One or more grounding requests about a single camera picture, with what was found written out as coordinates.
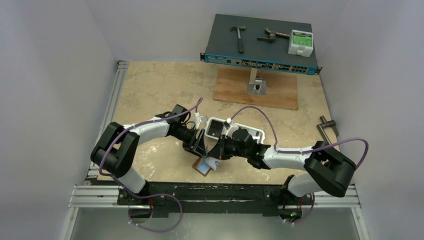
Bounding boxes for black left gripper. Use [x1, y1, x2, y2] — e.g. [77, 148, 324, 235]
[171, 124, 207, 158]

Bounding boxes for white credit card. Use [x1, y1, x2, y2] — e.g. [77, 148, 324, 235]
[204, 157, 221, 171]

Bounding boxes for brown leather card holder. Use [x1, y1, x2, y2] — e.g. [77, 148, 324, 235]
[192, 157, 213, 177]

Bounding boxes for white plastic basket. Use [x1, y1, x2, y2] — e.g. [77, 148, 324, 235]
[204, 117, 266, 144]

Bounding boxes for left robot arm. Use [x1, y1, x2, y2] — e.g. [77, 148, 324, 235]
[90, 104, 207, 205]

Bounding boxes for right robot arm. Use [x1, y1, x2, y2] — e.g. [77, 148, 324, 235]
[207, 128, 357, 204]

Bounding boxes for plywood base board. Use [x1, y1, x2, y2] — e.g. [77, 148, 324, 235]
[213, 68, 299, 111]

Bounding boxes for small hammer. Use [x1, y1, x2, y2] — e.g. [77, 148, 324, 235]
[230, 25, 246, 54]

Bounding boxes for white green electrical module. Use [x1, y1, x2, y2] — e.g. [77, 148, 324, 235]
[288, 29, 314, 58]

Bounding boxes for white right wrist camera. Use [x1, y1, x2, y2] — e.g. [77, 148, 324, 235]
[222, 118, 239, 137]

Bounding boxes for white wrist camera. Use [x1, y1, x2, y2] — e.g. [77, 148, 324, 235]
[193, 112, 208, 130]
[222, 118, 239, 137]

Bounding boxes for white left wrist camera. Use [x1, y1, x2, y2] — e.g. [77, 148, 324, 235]
[193, 112, 208, 130]

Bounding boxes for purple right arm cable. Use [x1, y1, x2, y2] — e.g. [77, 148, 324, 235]
[228, 105, 370, 167]

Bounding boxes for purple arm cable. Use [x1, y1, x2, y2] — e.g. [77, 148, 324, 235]
[228, 105, 370, 167]
[98, 96, 204, 196]

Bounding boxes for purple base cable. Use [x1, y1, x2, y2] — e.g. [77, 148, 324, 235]
[128, 193, 185, 233]

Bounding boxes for silver metal stand bracket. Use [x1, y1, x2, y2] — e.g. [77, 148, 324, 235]
[247, 68, 267, 96]

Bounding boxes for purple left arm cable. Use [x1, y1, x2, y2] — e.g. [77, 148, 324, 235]
[98, 96, 204, 196]

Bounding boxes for aluminium frame rail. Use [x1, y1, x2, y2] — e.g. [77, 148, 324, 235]
[85, 60, 131, 184]

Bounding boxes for blue network switch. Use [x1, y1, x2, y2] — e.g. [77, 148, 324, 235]
[200, 14, 322, 76]

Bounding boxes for metal T-handle tool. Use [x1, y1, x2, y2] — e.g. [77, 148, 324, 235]
[316, 115, 339, 145]

